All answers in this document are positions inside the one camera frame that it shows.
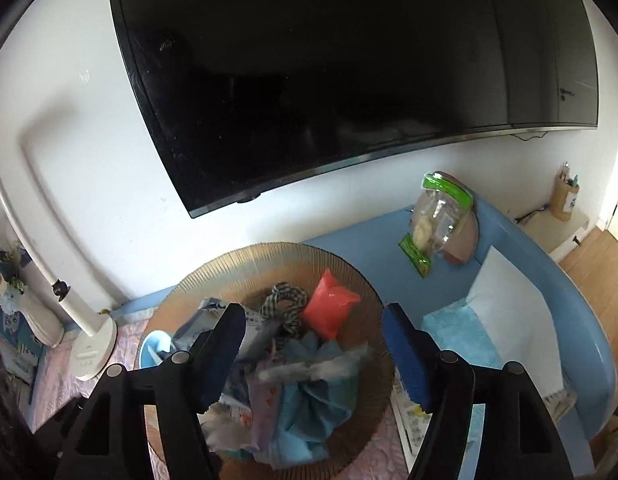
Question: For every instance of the row of upright books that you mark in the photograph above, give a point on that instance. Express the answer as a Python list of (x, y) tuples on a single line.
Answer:
[(14, 345)]

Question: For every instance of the pink patterned blanket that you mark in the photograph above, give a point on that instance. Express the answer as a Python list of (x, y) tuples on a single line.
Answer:
[(54, 390)]

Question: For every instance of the grey blue printed packet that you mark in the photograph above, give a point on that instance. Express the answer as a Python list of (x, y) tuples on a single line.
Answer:
[(189, 335)]

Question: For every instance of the clear snack bag green label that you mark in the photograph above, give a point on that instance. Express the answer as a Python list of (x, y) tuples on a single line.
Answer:
[(439, 220)]

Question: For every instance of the checked fabric scrunchie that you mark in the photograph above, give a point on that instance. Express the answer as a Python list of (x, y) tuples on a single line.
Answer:
[(284, 305)]

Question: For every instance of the artificial flower bouquet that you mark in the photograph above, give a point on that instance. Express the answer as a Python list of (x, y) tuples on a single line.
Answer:
[(9, 270)]

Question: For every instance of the white ribbed vase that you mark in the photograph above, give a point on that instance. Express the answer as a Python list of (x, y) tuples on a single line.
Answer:
[(41, 322)]

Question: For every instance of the tan pen holder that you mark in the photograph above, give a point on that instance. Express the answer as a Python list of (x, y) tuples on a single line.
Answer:
[(564, 202)]

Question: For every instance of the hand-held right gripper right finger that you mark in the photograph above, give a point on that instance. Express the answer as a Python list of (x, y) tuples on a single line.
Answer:
[(406, 355)]

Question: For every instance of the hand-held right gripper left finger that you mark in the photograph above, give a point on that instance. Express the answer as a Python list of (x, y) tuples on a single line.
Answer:
[(224, 355)]

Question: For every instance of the teal velvet pouch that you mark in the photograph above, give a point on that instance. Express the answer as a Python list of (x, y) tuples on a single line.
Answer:
[(309, 410)]

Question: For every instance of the white paper sheet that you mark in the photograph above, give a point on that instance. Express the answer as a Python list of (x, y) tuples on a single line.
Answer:
[(514, 320)]

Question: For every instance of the blue plastic tub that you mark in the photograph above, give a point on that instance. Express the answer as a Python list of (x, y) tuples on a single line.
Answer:
[(579, 320)]

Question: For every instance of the dusty pink curved bowl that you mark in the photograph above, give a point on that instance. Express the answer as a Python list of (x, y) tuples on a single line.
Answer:
[(464, 245)]

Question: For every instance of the light blue towel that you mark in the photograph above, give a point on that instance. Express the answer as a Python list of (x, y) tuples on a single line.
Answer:
[(459, 330)]

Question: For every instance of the black television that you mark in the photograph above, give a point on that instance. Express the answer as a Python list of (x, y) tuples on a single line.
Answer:
[(339, 60)]

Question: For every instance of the printed paper sheet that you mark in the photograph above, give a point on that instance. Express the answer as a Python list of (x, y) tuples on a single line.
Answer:
[(414, 425)]

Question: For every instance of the white side table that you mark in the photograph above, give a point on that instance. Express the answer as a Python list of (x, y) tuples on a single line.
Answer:
[(549, 237)]

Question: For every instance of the amber ribbed glass bowl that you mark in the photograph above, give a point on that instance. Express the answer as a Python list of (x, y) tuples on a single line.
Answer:
[(224, 270)]

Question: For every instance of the red orange soft pouch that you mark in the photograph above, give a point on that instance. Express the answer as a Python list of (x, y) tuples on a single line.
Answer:
[(329, 305)]

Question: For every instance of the grey white fluffy toy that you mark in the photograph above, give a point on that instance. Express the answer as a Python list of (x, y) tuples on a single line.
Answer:
[(329, 365)]

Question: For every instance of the white desk lamp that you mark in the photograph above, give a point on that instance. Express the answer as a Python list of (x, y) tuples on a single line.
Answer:
[(89, 355)]

